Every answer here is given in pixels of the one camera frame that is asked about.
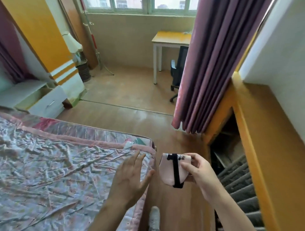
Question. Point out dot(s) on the short purple curtain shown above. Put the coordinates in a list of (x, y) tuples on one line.
[(12, 52)]

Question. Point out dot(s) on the person's right thumb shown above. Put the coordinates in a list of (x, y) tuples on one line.
[(187, 167)]

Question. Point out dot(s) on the yellow stair parapet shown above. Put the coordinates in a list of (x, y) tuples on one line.
[(266, 147)]

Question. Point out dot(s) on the pink quilted mattress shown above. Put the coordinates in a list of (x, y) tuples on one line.
[(78, 132)]

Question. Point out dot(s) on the person's left forearm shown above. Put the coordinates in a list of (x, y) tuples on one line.
[(109, 217)]

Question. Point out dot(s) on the person's left thumb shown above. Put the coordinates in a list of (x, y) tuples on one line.
[(148, 177)]

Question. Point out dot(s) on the person's left hand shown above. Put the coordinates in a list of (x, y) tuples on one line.
[(128, 183)]

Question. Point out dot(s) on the crumpled floral bedsheet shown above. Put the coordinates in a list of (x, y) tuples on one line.
[(52, 171)]

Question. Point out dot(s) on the long purple curtain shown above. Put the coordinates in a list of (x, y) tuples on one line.
[(214, 61)]

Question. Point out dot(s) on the person's right hand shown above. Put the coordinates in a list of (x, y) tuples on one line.
[(205, 177)]

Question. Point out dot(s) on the black office chair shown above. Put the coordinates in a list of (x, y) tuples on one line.
[(179, 69)]

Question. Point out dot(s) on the person's right forearm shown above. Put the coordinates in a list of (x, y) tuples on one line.
[(231, 211)]

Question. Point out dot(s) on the person's left middle finger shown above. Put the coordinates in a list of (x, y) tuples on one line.
[(135, 157)]

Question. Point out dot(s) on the person's white shoe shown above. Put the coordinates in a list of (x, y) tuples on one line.
[(154, 217)]

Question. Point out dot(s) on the black ribbed waste bin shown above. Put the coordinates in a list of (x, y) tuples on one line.
[(84, 71)]

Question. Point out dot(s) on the white nightstand with drawer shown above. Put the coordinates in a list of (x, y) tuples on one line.
[(40, 97)]

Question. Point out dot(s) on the yellow top white desk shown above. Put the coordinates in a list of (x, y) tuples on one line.
[(169, 38)]

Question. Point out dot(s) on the green framed window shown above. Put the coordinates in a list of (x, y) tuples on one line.
[(133, 7)]

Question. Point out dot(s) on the white shade table lamp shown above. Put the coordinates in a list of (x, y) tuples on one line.
[(72, 44)]

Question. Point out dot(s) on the yellow and white wardrobe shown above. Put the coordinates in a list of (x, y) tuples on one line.
[(43, 38)]

